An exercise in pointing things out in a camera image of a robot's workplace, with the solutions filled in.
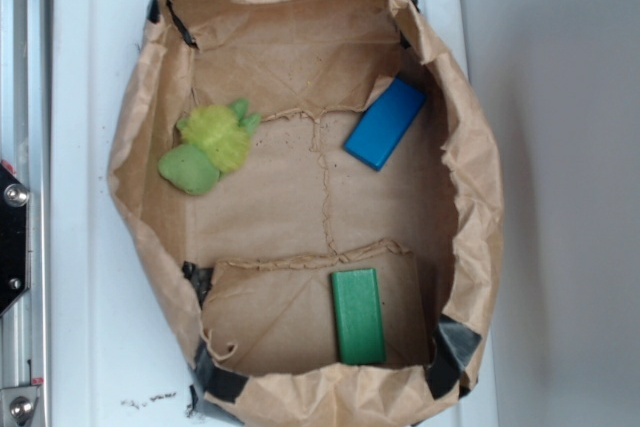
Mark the blue wooden block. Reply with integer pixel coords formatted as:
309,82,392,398
343,78,427,171

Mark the green wooden block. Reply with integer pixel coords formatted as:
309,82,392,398
330,268,386,365

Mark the brown paper bag tray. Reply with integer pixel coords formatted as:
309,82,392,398
108,0,504,426

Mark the green plush toy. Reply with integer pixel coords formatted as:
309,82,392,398
157,98,261,196

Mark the aluminium rail frame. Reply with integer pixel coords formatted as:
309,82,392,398
1,0,50,426

